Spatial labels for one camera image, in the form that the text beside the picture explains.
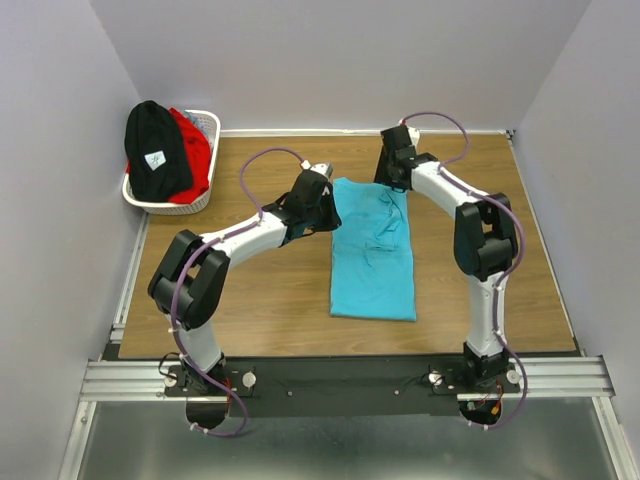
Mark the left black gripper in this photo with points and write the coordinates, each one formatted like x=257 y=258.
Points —
x=325 y=214

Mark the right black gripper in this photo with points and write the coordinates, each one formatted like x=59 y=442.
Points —
x=388 y=176

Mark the cyan t shirt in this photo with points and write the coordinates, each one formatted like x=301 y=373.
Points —
x=372 y=272

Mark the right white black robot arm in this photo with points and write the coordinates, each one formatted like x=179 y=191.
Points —
x=485 y=245

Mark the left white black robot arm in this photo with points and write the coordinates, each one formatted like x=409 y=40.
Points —
x=189 y=280

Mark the red t shirt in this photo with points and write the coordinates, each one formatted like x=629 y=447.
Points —
x=168 y=156

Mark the white plastic laundry basket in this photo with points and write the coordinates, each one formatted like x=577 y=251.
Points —
x=201 y=147

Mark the grey patterned garment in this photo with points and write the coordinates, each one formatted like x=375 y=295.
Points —
x=192 y=118

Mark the black t shirt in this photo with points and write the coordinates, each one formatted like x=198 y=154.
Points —
x=158 y=164

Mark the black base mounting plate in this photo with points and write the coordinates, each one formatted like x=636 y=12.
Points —
x=340 y=386

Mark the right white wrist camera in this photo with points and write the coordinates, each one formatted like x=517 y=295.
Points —
x=414 y=135

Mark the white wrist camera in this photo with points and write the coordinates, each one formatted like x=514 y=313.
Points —
x=325 y=169
x=414 y=135

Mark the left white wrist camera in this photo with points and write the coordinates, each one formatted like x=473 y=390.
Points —
x=325 y=169

